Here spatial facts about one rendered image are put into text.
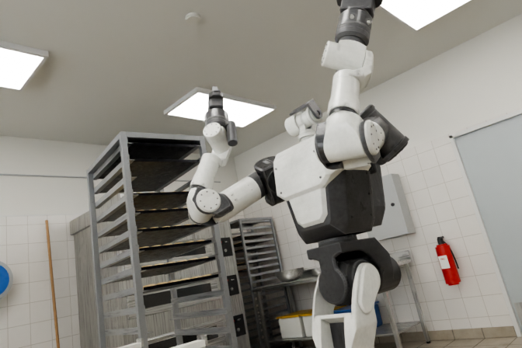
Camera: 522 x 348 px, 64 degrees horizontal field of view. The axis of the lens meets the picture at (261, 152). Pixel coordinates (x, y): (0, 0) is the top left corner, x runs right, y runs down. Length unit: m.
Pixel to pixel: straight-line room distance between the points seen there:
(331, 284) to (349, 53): 0.63
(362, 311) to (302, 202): 0.33
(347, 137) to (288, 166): 0.40
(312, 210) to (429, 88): 4.10
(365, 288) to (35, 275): 4.25
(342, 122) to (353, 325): 0.54
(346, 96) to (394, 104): 4.40
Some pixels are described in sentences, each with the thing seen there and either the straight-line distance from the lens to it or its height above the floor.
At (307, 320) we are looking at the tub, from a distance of 5.34.
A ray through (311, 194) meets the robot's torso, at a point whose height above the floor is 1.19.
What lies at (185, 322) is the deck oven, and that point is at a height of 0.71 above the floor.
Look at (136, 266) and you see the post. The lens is 2.05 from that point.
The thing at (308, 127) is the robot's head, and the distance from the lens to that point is 1.35.
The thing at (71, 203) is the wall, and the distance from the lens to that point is 5.36.
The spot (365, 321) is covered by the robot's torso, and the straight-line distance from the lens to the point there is 1.20.
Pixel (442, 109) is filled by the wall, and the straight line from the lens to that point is 5.10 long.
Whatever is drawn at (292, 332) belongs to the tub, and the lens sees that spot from 5.53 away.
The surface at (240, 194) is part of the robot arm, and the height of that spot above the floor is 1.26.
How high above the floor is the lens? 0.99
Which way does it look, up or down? 17 degrees up
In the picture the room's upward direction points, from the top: 11 degrees counter-clockwise
